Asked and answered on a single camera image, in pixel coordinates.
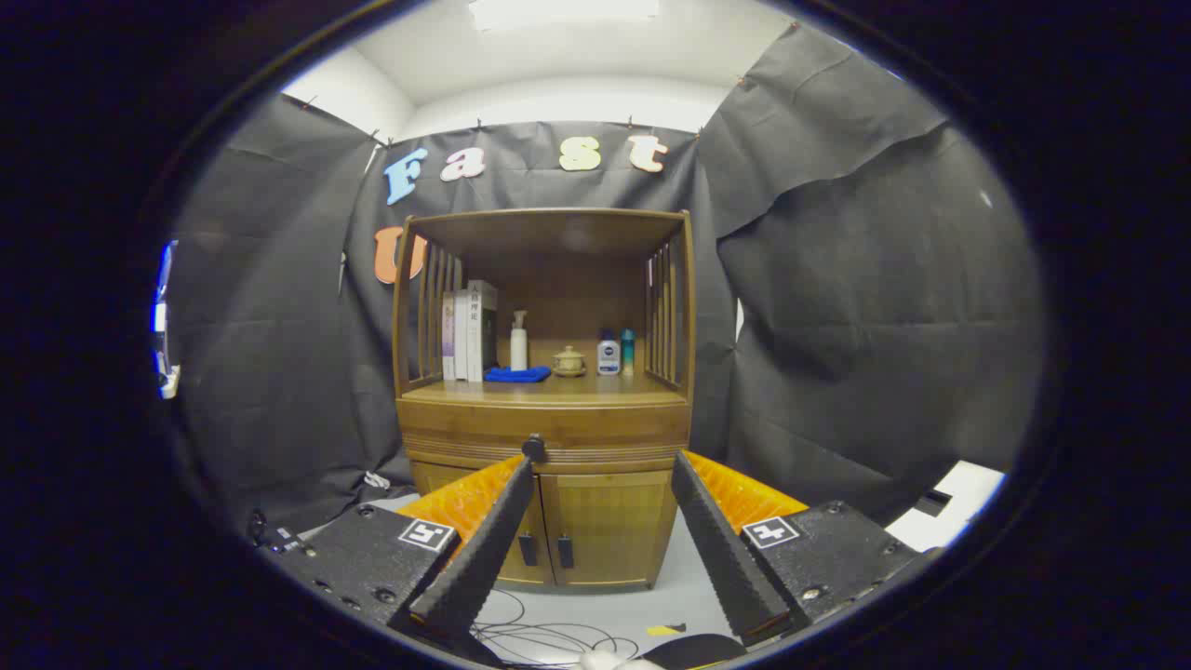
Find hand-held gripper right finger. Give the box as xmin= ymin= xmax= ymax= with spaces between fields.
xmin=672 ymin=452 xmax=936 ymax=648

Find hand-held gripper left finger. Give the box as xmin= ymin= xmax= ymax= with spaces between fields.
xmin=270 ymin=454 xmax=539 ymax=645

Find wooden drawer with black knob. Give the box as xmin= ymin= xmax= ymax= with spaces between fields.
xmin=398 ymin=400 xmax=693 ymax=466

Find wooden cabinet door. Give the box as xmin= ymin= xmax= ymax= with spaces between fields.
xmin=540 ymin=470 xmax=676 ymax=589
xmin=409 ymin=461 xmax=557 ymax=587

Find wooden countertop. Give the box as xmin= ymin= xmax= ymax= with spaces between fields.
xmin=402 ymin=372 xmax=688 ymax=406

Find wooden cabinet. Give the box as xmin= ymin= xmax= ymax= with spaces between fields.
xmin=391 ymin=207 xmax=697 ymax=592

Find white book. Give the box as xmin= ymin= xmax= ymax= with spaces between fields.
xmin=454 ymin=288 xmax=471 ymax=382

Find grey portrait cover book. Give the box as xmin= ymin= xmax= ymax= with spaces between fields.
xmin=465 ymin=279 xmax=499 ymax=382

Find thin black floor cables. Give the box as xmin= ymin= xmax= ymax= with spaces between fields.
xmin=470 ymin=588 xmax=643 ymax=666

